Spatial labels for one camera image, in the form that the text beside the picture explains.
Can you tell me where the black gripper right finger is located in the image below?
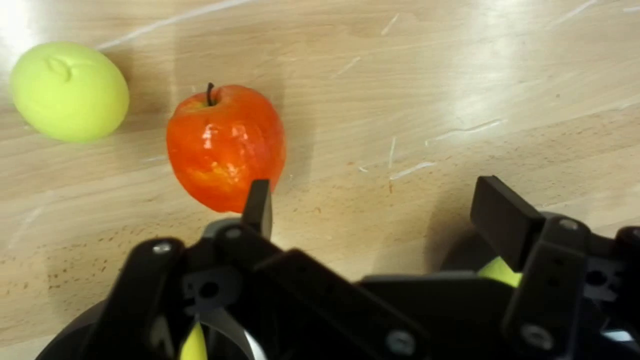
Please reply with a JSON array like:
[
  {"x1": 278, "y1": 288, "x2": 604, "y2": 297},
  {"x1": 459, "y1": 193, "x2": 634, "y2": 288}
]
[{"x1": 470, "y1": 177, "x2": 546, "y2": 271}]

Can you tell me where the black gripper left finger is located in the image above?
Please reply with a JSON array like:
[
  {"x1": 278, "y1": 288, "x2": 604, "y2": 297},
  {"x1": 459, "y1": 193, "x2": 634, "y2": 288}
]
[{"x1": 241, "y1": 180, "x2": 271, "y2": 239}]

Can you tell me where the orange red plush tomato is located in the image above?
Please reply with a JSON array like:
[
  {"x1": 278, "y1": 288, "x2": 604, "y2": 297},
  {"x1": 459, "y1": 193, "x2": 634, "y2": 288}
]
[{"x1": 166, "y1": 85, "x2": 286, "y2": 213}]

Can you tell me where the yellow plush banana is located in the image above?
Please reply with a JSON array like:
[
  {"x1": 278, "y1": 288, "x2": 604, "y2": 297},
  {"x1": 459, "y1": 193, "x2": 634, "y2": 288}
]
[{"x1": 178, "y1": 259, "x2": 521, "y2": 360}]

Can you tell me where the yellow plush ball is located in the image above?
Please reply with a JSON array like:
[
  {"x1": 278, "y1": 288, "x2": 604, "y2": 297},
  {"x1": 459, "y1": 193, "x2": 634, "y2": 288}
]
[{"x1": 10, "y1": 42, "x2": 129, "y2": 142}]

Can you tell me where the far black bowl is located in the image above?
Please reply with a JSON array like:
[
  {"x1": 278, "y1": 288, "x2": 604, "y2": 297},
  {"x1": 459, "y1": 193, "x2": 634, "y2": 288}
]
[{"x1": 35, "y1": 227, "x2": 511, "y2": 360}]

